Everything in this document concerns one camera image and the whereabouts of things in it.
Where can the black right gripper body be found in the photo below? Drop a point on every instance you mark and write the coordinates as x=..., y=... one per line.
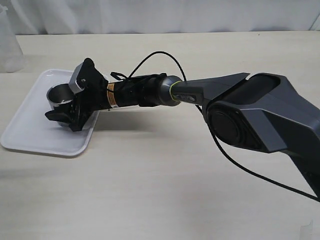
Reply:
x=99, y=94

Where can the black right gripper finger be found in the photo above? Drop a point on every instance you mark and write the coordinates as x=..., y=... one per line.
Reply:
x=61, y=114

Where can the stainless steel cup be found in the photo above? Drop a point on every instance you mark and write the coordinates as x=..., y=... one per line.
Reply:
x=61, y=95

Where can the translucent plastic measuring cup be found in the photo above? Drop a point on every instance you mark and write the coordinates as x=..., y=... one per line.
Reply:
x=11, y=55

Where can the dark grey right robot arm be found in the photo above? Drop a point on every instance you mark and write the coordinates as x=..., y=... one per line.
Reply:
x=261, y=112

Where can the white plastic tray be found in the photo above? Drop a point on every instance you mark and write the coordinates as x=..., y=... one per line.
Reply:
x=30, y=131

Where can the white curtain backdrop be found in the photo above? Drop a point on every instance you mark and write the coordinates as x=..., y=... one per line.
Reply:
x=70, y=17

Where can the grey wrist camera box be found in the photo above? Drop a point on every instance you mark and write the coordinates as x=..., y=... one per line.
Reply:
x=74, y=84

